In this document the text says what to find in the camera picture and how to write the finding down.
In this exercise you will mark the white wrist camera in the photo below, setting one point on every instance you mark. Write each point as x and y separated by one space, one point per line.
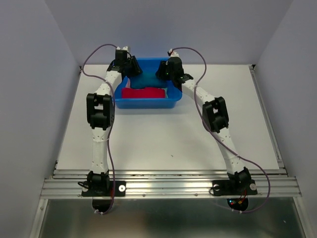
125 48
172 53

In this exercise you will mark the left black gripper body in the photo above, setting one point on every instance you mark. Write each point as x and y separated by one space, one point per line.
127 64

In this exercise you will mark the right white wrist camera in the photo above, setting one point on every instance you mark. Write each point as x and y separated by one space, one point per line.
172 53

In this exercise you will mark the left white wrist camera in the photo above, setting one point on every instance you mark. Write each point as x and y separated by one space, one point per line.
125 48

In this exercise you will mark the red folded t shirt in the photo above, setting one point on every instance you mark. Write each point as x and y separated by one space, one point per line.
148 92

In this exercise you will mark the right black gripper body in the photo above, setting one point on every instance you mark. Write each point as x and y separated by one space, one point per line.
171 75

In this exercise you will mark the teal t shirt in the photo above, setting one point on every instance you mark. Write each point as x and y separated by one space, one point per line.
145 80

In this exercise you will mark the aluminium rail frame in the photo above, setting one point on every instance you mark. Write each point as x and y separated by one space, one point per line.
168 161

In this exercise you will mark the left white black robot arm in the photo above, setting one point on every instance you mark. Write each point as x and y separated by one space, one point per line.
100 116

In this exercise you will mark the pink folded t shirt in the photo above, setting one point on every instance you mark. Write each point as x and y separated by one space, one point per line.
128 84

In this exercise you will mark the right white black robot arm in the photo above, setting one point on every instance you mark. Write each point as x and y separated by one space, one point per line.
215 119

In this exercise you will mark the blue plastic bin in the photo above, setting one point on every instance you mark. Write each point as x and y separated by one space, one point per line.
148 65

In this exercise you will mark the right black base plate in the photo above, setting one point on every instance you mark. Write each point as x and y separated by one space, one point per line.
226 187

